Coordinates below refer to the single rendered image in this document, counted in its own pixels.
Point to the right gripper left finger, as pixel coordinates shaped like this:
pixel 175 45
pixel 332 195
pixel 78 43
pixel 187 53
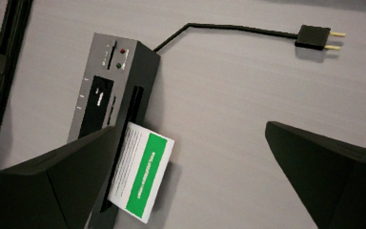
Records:
pixel 58 189

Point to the grey laminator with black power cord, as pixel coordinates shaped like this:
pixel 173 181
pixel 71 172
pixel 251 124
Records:
pixel 116 88

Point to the white printed sheet with green banner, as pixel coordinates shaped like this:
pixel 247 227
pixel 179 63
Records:
pixel 139 170

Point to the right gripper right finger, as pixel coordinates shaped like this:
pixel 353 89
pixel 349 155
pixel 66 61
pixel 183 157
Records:
pixel 328 175

